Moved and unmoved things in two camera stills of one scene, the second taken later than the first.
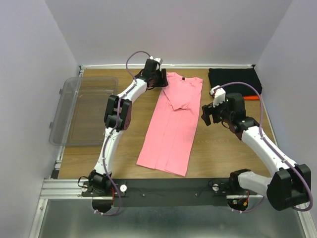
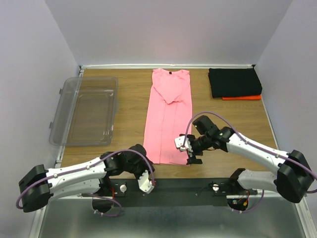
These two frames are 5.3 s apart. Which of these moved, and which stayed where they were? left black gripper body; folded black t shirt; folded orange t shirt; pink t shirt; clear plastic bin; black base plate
Moved: left black gripper body; pink t shirt
Stayed: black base plate; folded black t shirt; folded orange t shirt; clear plastic bin
